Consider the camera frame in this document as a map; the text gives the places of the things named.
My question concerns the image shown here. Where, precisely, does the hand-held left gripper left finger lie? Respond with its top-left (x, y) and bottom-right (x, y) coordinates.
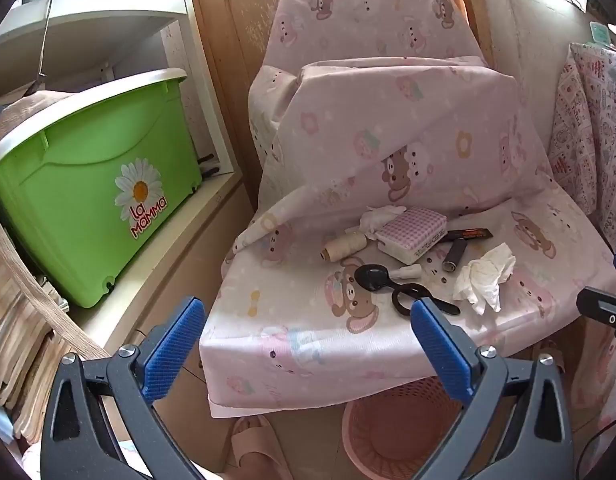
top-left (40, 296), bottom-right (209, 480)

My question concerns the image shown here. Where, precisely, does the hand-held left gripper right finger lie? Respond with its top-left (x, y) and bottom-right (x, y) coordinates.
top-left (409, 297), bottom-right (574, 480)

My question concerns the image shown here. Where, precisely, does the black ring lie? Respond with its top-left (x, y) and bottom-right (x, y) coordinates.
top-left (392, 283), bottom-right (429, 313)

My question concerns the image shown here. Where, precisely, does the white tissue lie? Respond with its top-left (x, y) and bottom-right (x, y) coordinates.
top-left (453, 242), bottom-right (517, 316)
top-left (359, 205), bottom-right (407, 241)

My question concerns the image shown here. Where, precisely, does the pink plastic wastebasket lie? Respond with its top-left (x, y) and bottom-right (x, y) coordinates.
top-left (342, 377), bottom-right (471, 480)

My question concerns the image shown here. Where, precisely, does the black cylinder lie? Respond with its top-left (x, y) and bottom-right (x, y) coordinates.
top-left (442, 237), bottom-right (469, 273)

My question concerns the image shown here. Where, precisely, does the black plastic spoon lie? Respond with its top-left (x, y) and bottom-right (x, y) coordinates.
top-left (354, 264), bottom-right (461, 317)

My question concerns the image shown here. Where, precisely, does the black wrapper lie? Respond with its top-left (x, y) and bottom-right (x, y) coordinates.
top-left (440, 227), bottom-right (494, 243)

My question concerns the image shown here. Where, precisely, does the pink checked tissue pack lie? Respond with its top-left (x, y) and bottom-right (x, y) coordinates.
top-left (375, 207), bottom-right (449, 265)

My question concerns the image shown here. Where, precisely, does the beige thread spool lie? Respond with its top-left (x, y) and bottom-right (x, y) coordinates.
top-left (323, 230), bottom-right (369, 262)

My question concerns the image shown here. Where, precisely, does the patterned pink white cloth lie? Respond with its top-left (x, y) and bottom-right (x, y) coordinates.
top-left (548, 42), bottom-right (616, 261)

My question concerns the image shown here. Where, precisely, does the pink slipper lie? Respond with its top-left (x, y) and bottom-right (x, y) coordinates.
top-left (229, 415), bottom-right (295, 480)

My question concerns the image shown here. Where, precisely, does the pink bear printed sheet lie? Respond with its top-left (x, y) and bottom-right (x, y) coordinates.
top-left (199, 0), bottom-right (616, 418)

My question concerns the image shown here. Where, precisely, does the green storage box daisy sticker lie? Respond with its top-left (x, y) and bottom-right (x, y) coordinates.
top-left (0, 67), bottom-right (205, 309)

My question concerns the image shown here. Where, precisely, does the white cabinet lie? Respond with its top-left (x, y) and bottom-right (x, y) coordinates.
top-left (480, 0), bottom-right (604, 176)

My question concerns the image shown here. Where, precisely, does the beige woven cloth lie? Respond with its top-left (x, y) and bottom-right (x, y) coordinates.
top-left (0, 90), bottom-right (76, 156)

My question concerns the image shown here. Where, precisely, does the thin metal rod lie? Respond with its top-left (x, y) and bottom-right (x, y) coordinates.
top-left (35, 0), bottom-right (53, 92)

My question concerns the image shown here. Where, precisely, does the white shelf unit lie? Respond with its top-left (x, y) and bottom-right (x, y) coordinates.
top-left (0, 0), bottom-right (239, 181)

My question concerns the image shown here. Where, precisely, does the beige woven strap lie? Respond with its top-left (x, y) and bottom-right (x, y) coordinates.
top-left (0, 220), bottom-right (108, 361)

